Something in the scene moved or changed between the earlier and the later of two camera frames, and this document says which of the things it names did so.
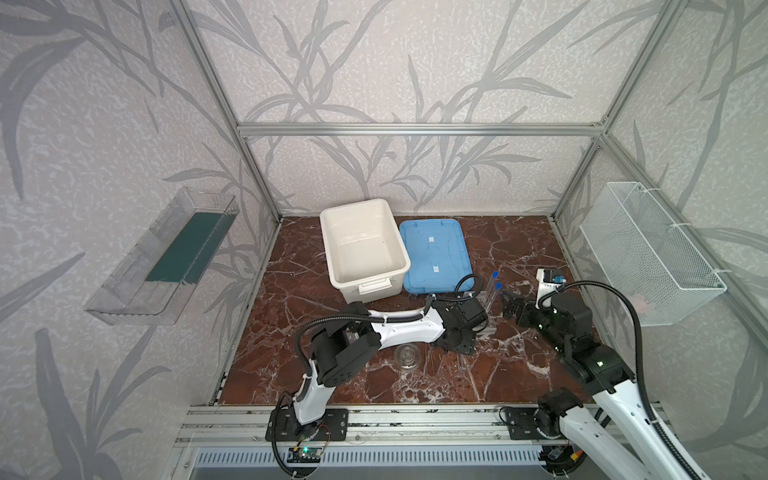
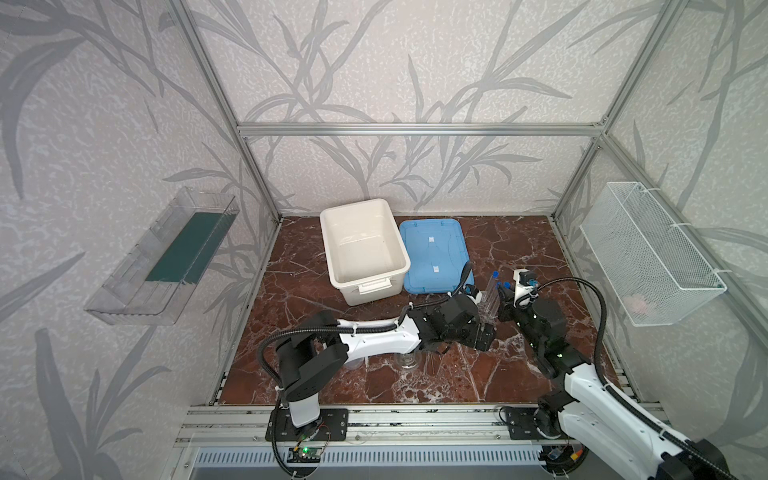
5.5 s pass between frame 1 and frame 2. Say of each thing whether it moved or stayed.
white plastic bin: stayed
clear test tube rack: stayed
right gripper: moved
